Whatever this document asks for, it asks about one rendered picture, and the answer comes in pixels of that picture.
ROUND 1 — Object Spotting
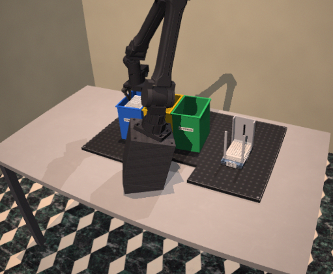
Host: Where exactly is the yellow bin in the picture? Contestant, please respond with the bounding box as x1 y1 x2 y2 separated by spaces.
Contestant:
142 94 182 131

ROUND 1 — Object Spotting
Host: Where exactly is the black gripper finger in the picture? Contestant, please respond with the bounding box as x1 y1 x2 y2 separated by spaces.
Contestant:
121 87 132 101

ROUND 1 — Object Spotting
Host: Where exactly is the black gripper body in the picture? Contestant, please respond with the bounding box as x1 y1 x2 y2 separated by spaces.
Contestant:
123 72 145 92

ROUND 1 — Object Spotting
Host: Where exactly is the blue bin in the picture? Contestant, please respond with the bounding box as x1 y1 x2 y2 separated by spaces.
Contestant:
115 91 144 139

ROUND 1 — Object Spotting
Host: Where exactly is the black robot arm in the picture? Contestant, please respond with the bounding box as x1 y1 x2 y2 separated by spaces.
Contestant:
123 0 190 142

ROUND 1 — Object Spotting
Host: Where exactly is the white well plate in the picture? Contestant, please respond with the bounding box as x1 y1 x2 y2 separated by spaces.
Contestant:
125 96 142 109
226 139 251 161

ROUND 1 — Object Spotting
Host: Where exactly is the green open-top bin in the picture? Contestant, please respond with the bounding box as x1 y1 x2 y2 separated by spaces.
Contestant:
170 95 211 152

